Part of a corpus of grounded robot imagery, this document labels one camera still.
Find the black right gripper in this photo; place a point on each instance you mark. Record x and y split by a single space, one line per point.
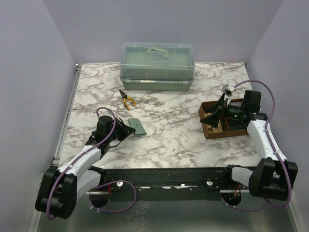
223 111

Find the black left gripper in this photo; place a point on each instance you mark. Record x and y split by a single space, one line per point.
121 130

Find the light green card holder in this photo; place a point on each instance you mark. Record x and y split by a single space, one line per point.
136 124

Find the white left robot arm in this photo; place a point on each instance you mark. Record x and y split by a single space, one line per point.
61 187

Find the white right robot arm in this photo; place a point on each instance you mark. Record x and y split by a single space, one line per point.
274 175

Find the brown woven basket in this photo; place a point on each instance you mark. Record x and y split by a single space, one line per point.
224 129

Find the green clear-lid storage box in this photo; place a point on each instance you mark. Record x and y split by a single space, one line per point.
157 66

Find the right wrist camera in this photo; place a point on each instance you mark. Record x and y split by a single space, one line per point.
228 90

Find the yellow handled pliers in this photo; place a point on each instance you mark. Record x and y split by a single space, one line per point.
126 98

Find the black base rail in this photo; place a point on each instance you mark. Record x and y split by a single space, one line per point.
167 184

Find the aluminium frame rail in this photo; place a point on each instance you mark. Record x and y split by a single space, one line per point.
57 154

